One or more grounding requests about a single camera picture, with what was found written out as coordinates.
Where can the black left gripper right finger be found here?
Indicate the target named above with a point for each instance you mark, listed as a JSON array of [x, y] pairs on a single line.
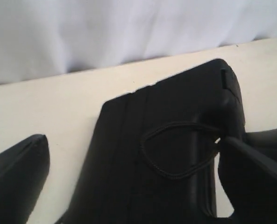
[[248, 173]]

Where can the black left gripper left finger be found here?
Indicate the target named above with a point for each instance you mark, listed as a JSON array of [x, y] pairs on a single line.
[[24, 168]]

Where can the black plastic tool case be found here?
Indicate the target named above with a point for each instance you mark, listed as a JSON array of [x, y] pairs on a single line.
[[151, 156]]

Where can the white backdrop curtain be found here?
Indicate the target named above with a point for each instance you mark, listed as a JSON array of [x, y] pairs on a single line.
[[43, 38]]

